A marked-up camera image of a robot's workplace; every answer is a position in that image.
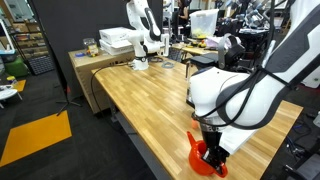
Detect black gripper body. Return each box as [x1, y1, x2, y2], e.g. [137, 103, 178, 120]
[199, 128, 231, 161]

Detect red ceramic kettle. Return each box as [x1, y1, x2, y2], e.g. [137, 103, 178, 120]
[185, 130, 229, 179]

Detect black equipment stand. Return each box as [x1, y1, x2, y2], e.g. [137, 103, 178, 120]
[276, 146, 320, 180]

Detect black pod coffee machine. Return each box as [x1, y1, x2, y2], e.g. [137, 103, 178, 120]
[184, 33, 256, 108]

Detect cluttered wooden desk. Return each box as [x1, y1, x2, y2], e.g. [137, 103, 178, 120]
[171, 37, 221, 57]

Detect black work table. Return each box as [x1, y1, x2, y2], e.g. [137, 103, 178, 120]
[238, 25, 273, 51]

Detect clear plastic storage bin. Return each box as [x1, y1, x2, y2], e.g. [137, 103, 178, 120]
[188, 8, 220, 40]

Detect white board blue logo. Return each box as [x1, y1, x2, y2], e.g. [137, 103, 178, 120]
[301, 71, 320, 89]

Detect person in dark clothes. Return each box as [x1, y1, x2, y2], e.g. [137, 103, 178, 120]
[176, 0, 191, 27]

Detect flat white box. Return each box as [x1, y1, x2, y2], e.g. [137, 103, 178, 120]
[98, 26, 134, 44]
[99, 39, 135, 56]

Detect black tripod stand legs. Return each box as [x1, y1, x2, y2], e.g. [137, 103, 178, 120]
[55, 84, 83, 117]

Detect clear jar colourful contents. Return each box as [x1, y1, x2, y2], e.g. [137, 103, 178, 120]
[82, 37, 100, 58]

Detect black divider panel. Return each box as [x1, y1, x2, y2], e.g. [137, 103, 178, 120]
[28, 0, 164, 101]

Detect large orange floor mat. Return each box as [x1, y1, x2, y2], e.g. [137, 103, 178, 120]
[0, 110, 73, 168]

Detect black perforated crate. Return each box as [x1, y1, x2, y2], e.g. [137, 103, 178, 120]
[25, 54, 56, 76]

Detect small orange floor mat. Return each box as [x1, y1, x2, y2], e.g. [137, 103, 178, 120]
[13, 79, 27, 93]

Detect wooden shelf unit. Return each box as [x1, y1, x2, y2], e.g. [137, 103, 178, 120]
[9, 21, 46, 61]

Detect white round stool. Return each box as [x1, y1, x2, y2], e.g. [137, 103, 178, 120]
[0, 84, 24, 109]

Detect green bin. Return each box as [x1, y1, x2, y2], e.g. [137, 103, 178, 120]
[3, 56, 30, 79]

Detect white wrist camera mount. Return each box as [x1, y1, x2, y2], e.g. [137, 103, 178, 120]
[218, 128, 259, 156]

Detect grey table frame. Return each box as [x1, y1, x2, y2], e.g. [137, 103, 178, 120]
[108, 103, 171, 180]

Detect blue floor cables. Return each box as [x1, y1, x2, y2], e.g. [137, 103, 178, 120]
[285, 121, 312, 158]

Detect blue cable coil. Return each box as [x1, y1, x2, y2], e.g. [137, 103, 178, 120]
[161, 61, 176, 70]

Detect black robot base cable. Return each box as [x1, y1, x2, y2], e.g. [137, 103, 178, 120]
[90, 62, 134, 116]

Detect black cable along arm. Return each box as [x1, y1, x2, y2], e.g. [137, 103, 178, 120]
[193, 0, 294, 129]

